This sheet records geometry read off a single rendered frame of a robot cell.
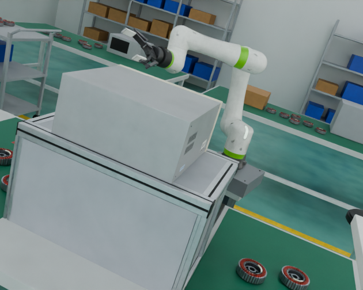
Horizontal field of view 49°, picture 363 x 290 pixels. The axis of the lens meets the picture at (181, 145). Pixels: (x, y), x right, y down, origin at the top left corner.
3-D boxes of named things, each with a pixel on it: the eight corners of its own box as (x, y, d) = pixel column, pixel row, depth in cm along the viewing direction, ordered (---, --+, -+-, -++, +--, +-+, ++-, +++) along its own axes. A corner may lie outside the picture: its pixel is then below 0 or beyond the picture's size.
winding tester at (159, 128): (108, 111, 165) (120, 64, 158) (206, 151, 155) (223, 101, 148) (49, 132, 129) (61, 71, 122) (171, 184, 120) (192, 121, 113)
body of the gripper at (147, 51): (154, 67, 188) (143, 63, 181) (148, 52, 191) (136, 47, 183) (166, 58, 185) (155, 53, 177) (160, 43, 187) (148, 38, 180)
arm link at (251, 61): (255, 73, 223) (264, 52, 219) (265, 79, 211) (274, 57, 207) (226, 64, 217) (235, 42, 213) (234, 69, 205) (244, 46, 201)
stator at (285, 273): (276, 268, 160) (279, 262, 159) (302, 275, 161) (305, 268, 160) (282, 288, 150) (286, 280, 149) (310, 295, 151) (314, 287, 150)
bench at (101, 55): (37, 75, 584) (45, 23, 558) (173, 128, 535) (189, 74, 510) (-10, 80, 501) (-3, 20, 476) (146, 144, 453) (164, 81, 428)
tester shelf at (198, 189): (87, 111, 171) (89, 102, 170) (236, 172, 156) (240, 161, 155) (15, 134, 131) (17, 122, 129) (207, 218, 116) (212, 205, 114)
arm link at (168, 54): (169, 44, 192) (176, 60, 189) (151, 57, 197) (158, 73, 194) (162, 40, 187) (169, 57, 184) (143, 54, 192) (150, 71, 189)
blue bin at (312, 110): (305, 110, 777) (309, 100, 770) (319, 115, 771) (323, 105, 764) (304, 114, 738) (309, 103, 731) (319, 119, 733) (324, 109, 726)
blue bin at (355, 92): (340, 94, 750) (346, 80, 740) (362, 102, 741) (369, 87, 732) (341, 98, 711) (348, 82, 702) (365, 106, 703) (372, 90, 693)
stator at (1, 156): (-4, 167, 170) (-3, 160, 169) (-19, 156, 176) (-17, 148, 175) (19, 163, 180) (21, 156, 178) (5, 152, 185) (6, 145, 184)
